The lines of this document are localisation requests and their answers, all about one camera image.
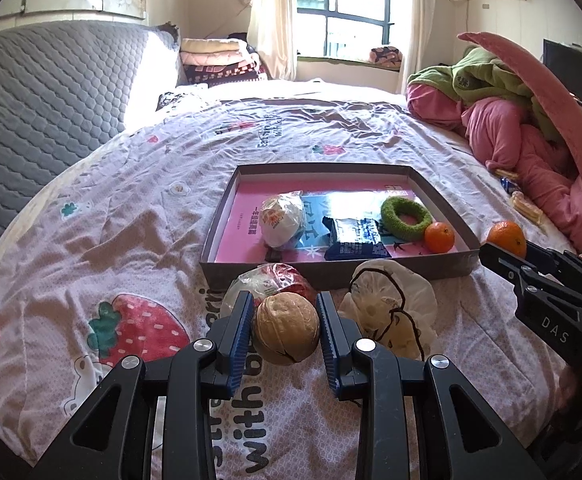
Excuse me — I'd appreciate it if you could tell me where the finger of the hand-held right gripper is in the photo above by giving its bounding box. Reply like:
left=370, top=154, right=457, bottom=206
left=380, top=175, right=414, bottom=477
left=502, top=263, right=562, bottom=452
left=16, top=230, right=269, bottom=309
left=480, top=242, right=528, bottom=286
left=526, top=242, right=566, bottom=270

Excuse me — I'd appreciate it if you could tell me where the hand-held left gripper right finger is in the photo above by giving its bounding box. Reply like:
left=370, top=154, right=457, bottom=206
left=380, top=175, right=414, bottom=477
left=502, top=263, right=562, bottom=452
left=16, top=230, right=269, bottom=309
left=316, top=291, right=546, bottom=480

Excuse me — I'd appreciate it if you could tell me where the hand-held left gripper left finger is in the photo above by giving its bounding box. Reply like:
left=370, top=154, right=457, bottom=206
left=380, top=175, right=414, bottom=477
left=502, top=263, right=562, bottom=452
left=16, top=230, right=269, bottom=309
left=28, top=290, right=256, bottom=480

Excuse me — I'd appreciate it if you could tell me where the small orange mandarin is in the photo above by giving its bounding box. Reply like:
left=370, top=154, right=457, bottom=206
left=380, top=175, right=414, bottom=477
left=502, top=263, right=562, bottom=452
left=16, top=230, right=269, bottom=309
left=487, top=221, right=526, bottom=258
left=424, top=221, right=456, bottom=254

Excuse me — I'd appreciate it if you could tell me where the brown walnut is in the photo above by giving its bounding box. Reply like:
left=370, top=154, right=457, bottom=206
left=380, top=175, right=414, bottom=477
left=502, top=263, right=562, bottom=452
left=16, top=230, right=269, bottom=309
left=251, top=293, right=321, bottom=366

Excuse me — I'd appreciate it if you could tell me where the shallow grey cardboard box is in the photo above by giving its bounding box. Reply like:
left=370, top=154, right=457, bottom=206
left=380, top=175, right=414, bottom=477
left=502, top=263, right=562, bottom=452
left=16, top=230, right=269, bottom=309
left=199, top=162, right=482, bottom=288

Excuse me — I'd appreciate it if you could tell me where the blue snack packet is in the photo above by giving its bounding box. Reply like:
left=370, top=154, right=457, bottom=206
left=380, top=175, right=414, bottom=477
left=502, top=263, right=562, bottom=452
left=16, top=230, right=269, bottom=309
left=321, top=216, right=392, bottom=261

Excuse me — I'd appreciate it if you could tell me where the yellow snack stick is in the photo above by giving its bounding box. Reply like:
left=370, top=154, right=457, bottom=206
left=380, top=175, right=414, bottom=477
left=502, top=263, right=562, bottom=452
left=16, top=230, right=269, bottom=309
left=511, top=192, right=546, bottom=228

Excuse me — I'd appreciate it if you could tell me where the red-white wrapped snack packet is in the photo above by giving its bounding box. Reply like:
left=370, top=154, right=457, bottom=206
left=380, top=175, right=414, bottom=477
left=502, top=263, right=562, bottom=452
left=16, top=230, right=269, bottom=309
left=220, top=262, right=319, bottom=331

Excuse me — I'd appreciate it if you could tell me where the white wrapped bun in tray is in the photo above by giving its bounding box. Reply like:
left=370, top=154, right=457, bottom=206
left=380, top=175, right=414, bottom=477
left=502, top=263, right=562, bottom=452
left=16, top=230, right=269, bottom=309
left=259, top=191, right=306, bottom=247

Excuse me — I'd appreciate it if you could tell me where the pink crumpled blanket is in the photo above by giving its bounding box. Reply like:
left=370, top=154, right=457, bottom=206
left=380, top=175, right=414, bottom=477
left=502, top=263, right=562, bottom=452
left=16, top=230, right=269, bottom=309
left=406, top=82, right=582, bottom=261

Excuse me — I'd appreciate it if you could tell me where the long pink pillow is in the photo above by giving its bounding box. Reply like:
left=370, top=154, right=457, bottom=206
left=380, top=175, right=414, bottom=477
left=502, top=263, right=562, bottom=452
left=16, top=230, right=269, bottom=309
left=457, top=31, right=582, bottom=206

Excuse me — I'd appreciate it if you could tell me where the strawberry printed bedsheet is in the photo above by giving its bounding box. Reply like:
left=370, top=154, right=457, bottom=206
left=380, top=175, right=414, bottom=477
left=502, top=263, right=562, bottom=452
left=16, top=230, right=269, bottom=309
left=0, top=80, right=582, bottom=480

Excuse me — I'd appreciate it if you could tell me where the black flat television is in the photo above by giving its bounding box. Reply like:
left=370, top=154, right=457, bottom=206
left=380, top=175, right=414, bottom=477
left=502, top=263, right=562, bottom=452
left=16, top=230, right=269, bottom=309
left=542, top=38, right=582, bottom=117

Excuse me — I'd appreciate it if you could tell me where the green fleece blanket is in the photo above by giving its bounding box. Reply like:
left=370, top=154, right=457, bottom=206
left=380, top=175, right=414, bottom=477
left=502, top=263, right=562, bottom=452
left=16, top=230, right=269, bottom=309
left=408, top=46, right=572, bottom=143

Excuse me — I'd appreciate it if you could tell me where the floral cushion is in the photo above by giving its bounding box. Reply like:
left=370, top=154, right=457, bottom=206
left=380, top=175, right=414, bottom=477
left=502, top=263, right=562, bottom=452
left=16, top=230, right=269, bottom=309
left=369, top=46, right=403, bottom=67

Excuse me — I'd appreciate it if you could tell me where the black white patterned cloth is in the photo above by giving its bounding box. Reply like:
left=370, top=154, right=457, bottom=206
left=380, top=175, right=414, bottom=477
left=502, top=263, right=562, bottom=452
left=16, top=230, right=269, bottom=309
left=157, top=85, right=207, bottom=111

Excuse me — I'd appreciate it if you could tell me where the cream curtain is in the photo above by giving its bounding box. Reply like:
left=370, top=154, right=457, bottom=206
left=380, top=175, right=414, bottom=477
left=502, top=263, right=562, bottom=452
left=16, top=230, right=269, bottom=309
left=401, top=0, right=439, bottom=93
left=247, top=0, right=299, bottom=81

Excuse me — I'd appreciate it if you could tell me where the dark patterned folded blanket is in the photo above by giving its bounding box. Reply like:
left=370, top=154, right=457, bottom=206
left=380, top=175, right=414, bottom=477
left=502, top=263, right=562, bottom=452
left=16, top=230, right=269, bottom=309
left=183, top=60, right=269, bottom=86

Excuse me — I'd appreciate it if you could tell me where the pink folded blanket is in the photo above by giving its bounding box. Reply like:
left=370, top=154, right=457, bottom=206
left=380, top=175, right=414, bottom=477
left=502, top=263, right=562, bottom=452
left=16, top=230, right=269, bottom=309
left=181, top=50, right=252, bottom=68

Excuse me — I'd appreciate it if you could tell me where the dark framed window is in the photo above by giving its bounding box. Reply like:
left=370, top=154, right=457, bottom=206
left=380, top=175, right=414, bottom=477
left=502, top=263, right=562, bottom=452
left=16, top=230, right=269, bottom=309
left=296, top=0, right=412, bottom=66

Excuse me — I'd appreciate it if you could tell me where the cream folded blanket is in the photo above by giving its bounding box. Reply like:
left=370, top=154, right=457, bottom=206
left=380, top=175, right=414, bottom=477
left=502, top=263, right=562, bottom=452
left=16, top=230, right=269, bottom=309
left=180, top=37, right=244, bottom=55

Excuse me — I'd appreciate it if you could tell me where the grey quilted headboard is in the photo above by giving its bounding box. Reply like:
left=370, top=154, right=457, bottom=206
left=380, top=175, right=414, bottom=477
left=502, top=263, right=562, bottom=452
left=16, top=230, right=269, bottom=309
left=0, top=20, right=182, bottom=281

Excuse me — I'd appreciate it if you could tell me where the green fuzzy ring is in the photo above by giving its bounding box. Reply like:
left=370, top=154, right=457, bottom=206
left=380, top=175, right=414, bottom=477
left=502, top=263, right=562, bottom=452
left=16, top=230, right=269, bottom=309
left=380, top=196, right=433, bottom=234

